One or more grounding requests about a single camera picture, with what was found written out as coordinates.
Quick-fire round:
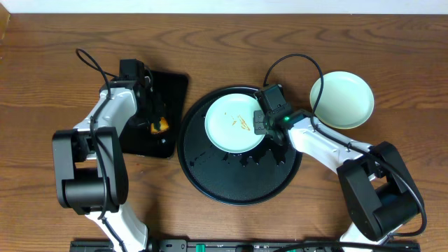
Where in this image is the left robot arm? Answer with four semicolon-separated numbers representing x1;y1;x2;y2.
52;76;153;251

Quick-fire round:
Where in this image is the green and yellow sponge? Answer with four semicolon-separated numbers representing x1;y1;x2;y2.
150;117;169;134

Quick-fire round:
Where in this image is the light blue plate front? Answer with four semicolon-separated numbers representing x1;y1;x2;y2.
204;93;264;153

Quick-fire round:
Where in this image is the black round tray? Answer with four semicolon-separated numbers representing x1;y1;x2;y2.
177;86;302;205

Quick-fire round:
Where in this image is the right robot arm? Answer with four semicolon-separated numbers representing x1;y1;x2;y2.
253;104;428;249

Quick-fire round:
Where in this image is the light blue plate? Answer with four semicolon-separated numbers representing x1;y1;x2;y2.
309;71;375;129
204;93;264;153

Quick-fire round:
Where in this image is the black rectangular tray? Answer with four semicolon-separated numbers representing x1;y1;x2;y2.
119;71;188;158

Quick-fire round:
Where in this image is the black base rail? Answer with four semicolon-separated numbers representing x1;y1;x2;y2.
69;238;421;252

